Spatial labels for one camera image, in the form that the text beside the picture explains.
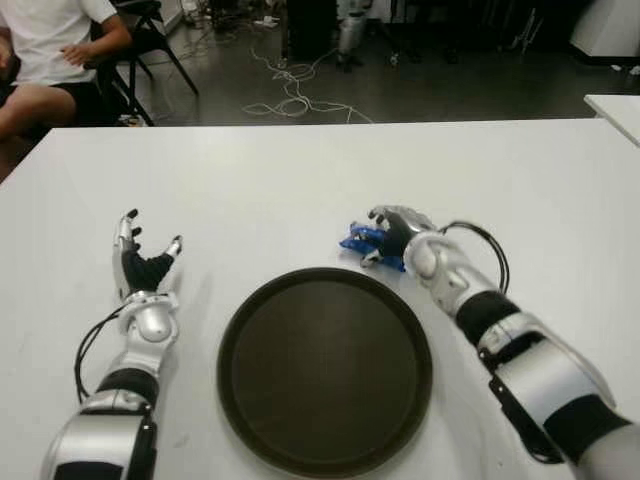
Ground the white machine housing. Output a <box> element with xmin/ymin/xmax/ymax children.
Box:
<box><xmin>569</xmin><ymin>0</ymin><xmax>640</xmax><ymax>64</ymax></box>

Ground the person in white shirt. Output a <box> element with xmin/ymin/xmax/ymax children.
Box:
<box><xmin>0</xmin><ymin>0</ymin><xmax>134</xmax><ymax>166</ymax></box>

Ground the black folding chair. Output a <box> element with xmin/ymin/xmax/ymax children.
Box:
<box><xmin>82</xmin><ymin>0</ymin><xmax>200</xmax><ymax>126</ymax></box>

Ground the white side table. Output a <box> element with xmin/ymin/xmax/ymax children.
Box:
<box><xmin>583</xmin><ymin>92</ymin><xmax>640</xmax><ymax>146</ymax></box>

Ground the blue Oreo packet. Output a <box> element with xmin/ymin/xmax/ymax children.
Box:
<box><xmin>337</xmin><ymin>219</ymin><xmax>406</xmax><ymax>274</ymax></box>

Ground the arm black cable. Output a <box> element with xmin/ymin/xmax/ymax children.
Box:
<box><xmin>73</xmin><ymin>304</ymin><xmax>126</xmax><ymax>404</ymax></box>
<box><xmin>437</xmin><ymin>219</ymin><xmax>511</xmax><ymax>294</ymax></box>

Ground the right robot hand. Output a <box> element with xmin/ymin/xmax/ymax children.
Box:
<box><xmin>358</xmin><ymin>203</ymin><xmax>436</xmax><ymax>269</ymax></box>

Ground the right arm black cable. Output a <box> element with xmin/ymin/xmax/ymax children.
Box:
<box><xmin>437</xmin><ymin>219</ymin><xmax>511</xmax><ymax>294</ymax></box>

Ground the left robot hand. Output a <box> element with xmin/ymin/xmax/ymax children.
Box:
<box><xmin>112</xmin><ymin>208</ymin><xmax>184</xmax><ymax>301</ymax></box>

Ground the black cabinet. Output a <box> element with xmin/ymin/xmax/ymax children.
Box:
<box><xmin>284</xmin><ymin>0</ymin><xmax>341</xmax><ymax>61</ymax></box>

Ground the white floor cable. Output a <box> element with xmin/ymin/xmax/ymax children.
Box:
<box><xmin>242</xmin><ymin>32</ymin><xmax>374</xmax><ymax>124</ymax></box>

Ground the round brown tray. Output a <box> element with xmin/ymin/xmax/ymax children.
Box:
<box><xmin>216</xmin><ymin>267</ymin><xmax>434</xmax><ymax>474</ymax></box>

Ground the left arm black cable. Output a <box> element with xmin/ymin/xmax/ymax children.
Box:
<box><xmin>73</xmin><ymin>304</ymin><xmax>126</xmax><ymax>404</ymax></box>

